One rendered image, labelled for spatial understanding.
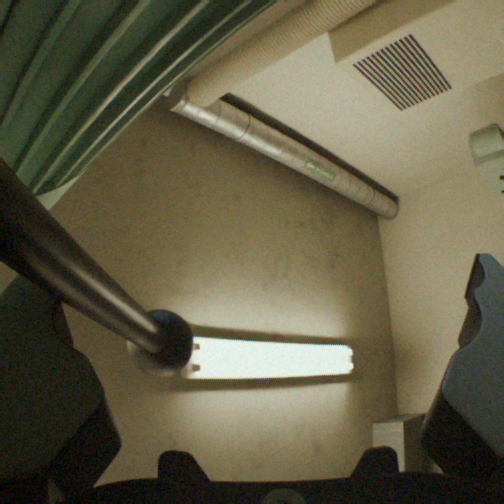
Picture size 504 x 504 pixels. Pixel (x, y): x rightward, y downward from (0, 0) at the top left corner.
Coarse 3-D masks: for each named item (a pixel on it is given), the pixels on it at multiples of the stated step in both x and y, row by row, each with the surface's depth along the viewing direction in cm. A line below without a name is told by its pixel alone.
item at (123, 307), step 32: (0, 160) 5; (0, 192) 5; (0, 224) 6; (32, 224) 6; (0, 256) 6; (32, 256) 7; (64, 256) 8; (64, 288) 9; (96, 288) 10; (96, 320) 12; (128, 320) 13; (160, 320) 19; (128, 352) 20; (160, 352) 19; (192, 352) 20
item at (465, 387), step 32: (480, 256) 11; (480, 288) 10; (480, 320) 8; (480, 352) 7; (448, 384) 7; (480, 384) 7; (448, 416) 6; (480, 416) 6; (448, 448) 6; (480, 448) 6; (480, 480) 6
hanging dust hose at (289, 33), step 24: (312, 0) 138; (336, 0) 131; (360, 0) 128; (288, 24) 146; (312, 24) 142; (336, 24) 143; (240, 48) 163; (264, 48) 157; (288, 48) 155; (216, 72) 172; (240, 72) 168; (192, 96) 185; (216, 96) 184
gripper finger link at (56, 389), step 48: (0, 336) 8; (48, 336) 8; (0, 384) 7; (48, 384) 7; (96, 384) 7; (0, 432) 6; (48, 432) 6; (96, 432) 6; (0, 480) 5; (96, 480) 7
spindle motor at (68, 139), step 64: (0, 0) 8; (64, 0) 8; (128, 0) 9; (192, 0) 9; (256, 0) 12; (0, 64) 10; (64, 64) 11; (128, 64) 12; (192, 64) 14; (0, 128) 12; (64, 128) 14; (64, 192) 25
